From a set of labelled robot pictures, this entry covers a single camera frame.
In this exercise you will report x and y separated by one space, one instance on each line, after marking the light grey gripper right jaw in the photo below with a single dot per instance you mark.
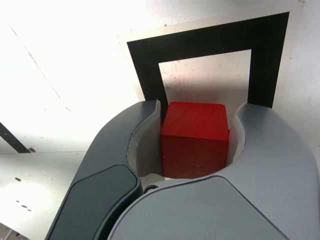
250 205

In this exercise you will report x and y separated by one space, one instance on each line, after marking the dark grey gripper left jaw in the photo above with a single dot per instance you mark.
105 175

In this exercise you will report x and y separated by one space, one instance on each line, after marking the red cube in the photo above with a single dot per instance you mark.
195 140

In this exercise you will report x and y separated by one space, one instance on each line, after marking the black tape square outline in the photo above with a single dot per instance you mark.
265 62

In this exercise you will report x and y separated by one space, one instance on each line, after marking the black tape strip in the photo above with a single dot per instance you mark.
12 139

